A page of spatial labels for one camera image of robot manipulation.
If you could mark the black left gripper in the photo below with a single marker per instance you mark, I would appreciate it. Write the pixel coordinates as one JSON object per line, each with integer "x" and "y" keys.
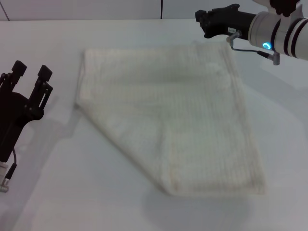
{"x": 14, "y": 113}

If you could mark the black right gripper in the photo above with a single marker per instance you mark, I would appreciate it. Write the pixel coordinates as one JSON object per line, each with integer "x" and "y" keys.
{"x": 223, "y": 21}

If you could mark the cream white towel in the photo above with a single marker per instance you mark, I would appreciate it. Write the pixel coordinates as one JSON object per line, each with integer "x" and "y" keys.
{"x": 163, "y": 115}

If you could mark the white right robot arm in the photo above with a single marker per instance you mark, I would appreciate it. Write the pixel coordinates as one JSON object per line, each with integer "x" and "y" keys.
{"x": 276, "y": 31}

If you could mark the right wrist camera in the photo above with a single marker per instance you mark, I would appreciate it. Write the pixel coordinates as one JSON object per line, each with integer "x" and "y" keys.
{"x": 284, "y": 7}

